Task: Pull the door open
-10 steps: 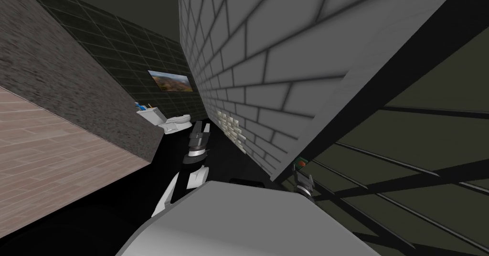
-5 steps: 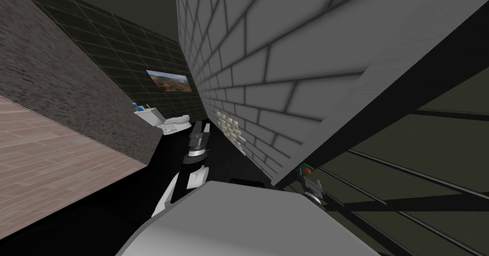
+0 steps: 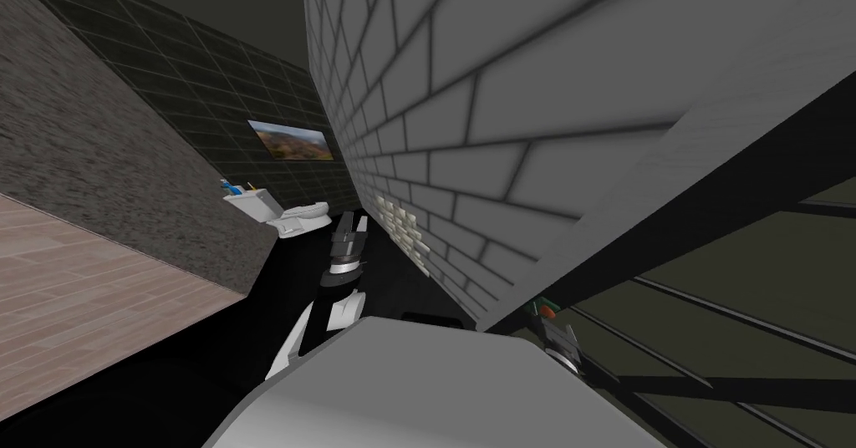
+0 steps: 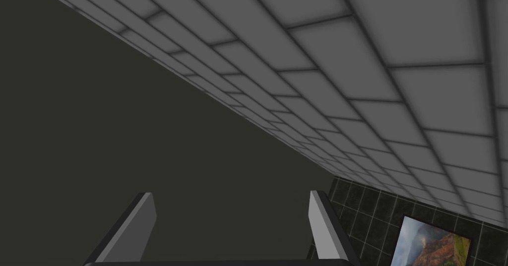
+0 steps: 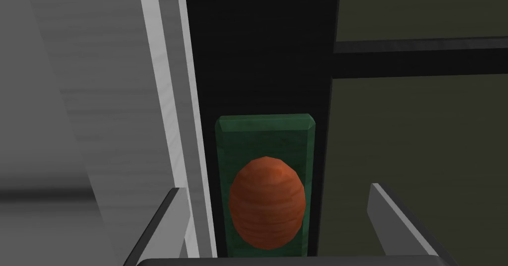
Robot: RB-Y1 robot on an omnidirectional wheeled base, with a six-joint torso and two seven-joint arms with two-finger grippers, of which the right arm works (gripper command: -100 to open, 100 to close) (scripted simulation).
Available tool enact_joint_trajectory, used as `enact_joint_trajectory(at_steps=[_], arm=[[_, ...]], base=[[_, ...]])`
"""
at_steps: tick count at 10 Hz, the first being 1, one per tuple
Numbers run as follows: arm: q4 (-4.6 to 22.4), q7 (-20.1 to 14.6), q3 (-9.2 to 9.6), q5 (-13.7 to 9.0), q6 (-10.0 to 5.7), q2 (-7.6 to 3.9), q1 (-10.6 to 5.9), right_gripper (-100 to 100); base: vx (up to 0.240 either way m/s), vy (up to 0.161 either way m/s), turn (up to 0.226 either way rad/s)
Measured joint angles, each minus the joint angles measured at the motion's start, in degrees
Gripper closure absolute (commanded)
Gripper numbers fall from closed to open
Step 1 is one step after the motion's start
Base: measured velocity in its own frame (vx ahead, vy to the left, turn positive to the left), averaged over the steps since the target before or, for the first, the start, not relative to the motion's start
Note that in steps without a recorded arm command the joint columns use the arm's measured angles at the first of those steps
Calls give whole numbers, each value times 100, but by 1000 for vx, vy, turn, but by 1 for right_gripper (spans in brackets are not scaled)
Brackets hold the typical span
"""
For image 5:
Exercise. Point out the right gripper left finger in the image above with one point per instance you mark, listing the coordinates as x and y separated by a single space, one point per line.
166 230

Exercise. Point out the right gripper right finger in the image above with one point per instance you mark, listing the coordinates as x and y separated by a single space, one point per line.
397 228

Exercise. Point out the orange and green door knob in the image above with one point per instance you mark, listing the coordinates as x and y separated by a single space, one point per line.
265 194

